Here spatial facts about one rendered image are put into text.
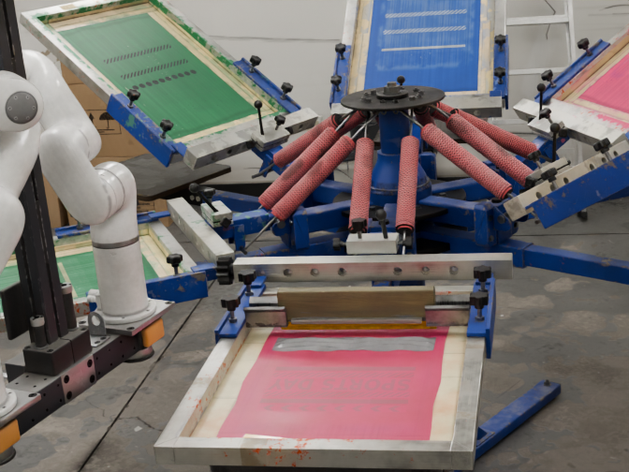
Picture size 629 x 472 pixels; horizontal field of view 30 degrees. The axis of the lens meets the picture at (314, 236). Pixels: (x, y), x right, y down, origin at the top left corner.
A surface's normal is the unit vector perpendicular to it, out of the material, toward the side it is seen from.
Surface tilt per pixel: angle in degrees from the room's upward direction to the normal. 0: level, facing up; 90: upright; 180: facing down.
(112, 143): 92
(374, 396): 0
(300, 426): 0
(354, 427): 0
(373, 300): 90
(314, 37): 90
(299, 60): 90
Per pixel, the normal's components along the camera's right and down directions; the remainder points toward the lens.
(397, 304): -0.18, 0.33
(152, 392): -0.08, -0.94
